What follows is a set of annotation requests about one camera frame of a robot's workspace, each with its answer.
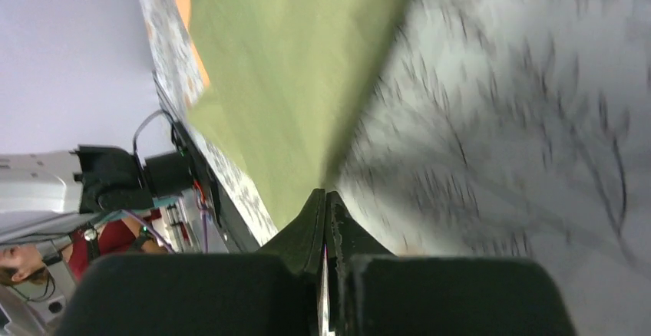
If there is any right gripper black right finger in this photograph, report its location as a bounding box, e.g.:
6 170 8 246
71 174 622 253
325 192 576 335

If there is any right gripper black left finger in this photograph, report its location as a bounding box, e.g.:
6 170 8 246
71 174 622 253
56 189 326 335

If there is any brown kraft wrapping paper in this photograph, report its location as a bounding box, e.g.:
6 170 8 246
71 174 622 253
177 0 408 228

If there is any floral patterned table mat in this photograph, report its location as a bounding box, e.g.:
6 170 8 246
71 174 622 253
132 0 651 336

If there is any person in red shirt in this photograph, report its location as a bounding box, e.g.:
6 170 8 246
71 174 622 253
1 213 174 303

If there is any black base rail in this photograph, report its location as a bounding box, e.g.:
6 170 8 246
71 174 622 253
152 72 260 253

